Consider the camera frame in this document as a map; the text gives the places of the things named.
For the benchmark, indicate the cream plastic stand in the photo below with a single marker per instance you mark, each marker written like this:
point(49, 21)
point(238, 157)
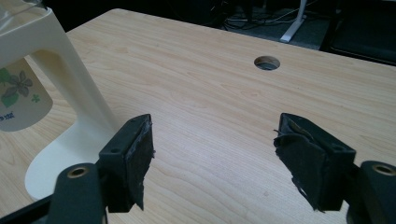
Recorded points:
point(74, 93)

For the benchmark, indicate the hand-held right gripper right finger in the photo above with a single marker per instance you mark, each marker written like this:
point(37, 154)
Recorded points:
point(314, 165)

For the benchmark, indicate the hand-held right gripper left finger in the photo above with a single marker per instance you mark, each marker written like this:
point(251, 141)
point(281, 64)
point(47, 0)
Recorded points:
point(124, 161)

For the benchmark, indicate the clear plastic container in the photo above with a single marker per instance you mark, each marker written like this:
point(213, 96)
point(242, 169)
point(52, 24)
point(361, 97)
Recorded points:
point(15, 11)

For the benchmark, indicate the white metal desk leg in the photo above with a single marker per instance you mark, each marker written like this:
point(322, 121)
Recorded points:
point(294, 26)

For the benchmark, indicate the white cup with flower print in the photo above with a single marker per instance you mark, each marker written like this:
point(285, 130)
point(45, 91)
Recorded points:
point(21, 102)

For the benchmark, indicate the dark furniture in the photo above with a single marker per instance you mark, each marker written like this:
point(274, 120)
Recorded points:
point(364, 37)

